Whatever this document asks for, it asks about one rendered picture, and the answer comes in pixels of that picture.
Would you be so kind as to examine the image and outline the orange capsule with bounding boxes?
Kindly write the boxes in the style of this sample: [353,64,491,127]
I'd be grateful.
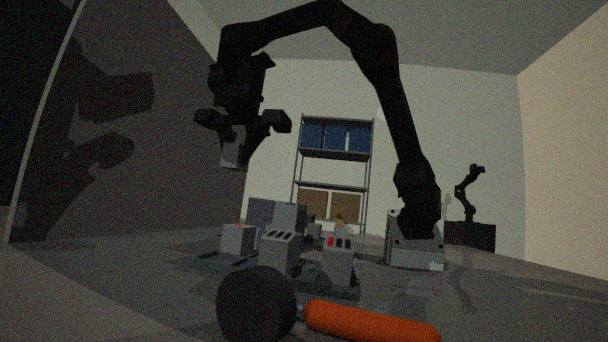
[297,299,441,342]

